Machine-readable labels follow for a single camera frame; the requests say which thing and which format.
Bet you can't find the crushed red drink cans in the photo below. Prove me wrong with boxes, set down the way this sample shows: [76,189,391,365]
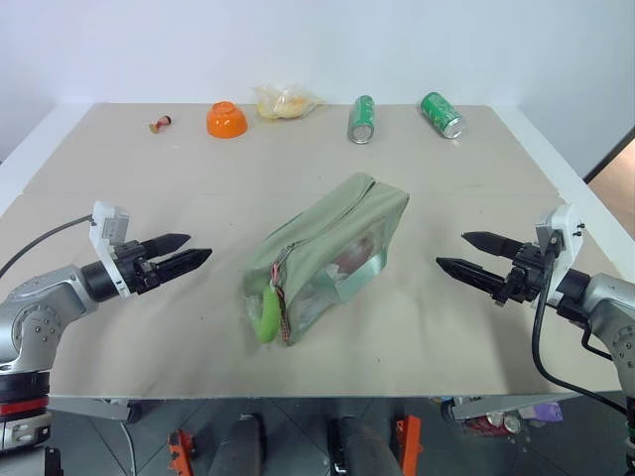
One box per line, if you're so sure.
[462,411,523,438]

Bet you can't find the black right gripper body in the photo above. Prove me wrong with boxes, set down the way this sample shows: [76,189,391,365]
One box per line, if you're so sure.
[492,241,553,309]

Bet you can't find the green zipper pouch bag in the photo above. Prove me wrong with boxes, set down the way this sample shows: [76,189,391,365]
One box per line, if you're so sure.
[241,172,412,348]

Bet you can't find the clear bag with yellow contents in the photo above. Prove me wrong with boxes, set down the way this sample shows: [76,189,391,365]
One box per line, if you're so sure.
[250,82,327,121]

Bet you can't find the orange plastic bowl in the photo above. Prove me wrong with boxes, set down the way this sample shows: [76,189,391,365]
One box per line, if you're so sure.
[205,100,250,140]

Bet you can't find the beige table cover mat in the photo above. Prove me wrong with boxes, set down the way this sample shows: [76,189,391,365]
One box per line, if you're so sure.
[0,101,617,400]

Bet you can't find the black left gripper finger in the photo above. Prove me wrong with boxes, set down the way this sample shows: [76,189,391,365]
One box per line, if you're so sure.
[140,232,192,260]
[150,247,214,288]

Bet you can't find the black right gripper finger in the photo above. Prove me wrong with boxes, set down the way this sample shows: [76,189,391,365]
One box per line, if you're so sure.
[435,256,513,299]
[460,230,523,260]

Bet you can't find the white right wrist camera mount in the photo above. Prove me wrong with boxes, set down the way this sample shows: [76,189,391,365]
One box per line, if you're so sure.
[534,201,587,306]

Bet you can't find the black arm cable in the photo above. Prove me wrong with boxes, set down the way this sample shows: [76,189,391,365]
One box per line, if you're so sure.
[0,213,96,280]
[531,245,632,416]

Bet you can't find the small red yellow toy figure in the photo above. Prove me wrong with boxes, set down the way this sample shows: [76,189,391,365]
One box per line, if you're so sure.
[147,113,175,136]

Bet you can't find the light green zipper charm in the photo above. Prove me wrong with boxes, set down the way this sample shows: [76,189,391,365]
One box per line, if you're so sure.
[249,284,281,345]

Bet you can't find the brown door with dark frame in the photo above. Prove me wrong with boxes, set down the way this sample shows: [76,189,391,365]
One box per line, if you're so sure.
[581,125,635,225]

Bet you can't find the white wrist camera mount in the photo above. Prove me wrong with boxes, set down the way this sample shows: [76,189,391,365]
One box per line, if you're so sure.
[89,199,133,299]
[534,201,587,306]

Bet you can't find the orange clamp bracket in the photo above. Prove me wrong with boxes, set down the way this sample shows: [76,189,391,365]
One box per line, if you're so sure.
[394,415,424,476]
[167,428,196,476]

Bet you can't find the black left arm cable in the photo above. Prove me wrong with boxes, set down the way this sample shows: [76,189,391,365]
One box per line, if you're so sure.
[0,213,96,280]

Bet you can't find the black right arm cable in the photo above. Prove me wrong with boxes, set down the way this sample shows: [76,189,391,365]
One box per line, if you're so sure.
[531,245,632,416]

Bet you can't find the green drink can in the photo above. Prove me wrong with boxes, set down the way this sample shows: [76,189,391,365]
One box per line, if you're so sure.
[419,90,468,141]
[346,94,377,146]

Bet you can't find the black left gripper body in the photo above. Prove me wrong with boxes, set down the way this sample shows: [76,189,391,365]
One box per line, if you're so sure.
[115,239,163,297]

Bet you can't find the purple packet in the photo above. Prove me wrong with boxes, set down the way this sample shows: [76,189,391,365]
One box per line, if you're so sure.
[527,402,566,423]

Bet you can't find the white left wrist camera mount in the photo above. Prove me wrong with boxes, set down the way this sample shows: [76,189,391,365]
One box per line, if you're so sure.
[89,199,133,299]

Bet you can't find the dark rounded shape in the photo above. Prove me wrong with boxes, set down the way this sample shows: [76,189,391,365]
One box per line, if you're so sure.
[206,413,265,476]
[328,416,404,476]

